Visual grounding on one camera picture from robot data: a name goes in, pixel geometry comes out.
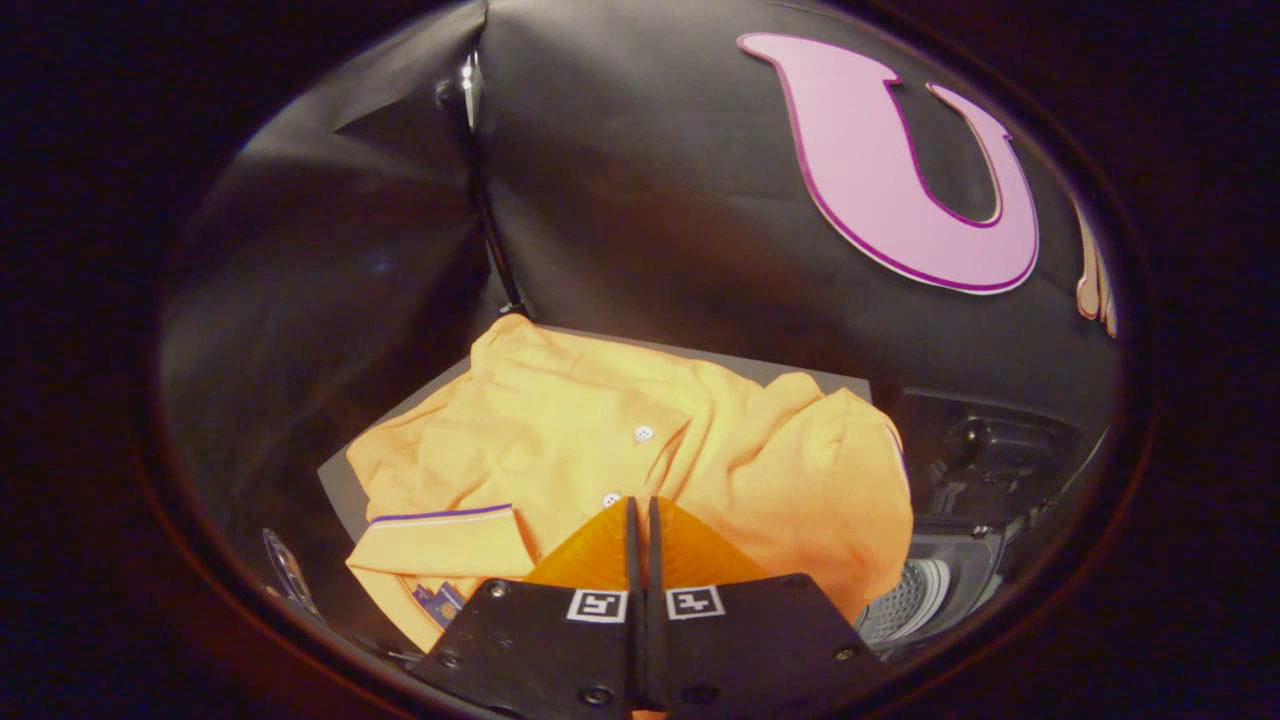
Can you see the black light stand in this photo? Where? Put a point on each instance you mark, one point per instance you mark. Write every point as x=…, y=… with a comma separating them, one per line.
x=485, y=200

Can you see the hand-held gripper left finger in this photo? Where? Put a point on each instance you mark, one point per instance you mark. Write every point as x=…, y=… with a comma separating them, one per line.
x=540, y=650

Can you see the orange polo shirt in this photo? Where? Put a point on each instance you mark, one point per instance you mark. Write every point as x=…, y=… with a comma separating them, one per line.
x=560, y=430

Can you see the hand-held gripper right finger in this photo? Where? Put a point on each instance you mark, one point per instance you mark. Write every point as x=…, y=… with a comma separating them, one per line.
x=760, y=650

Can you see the beige cabinet with dark sides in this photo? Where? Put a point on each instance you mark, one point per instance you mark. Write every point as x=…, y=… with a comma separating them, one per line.
x=338, y=485

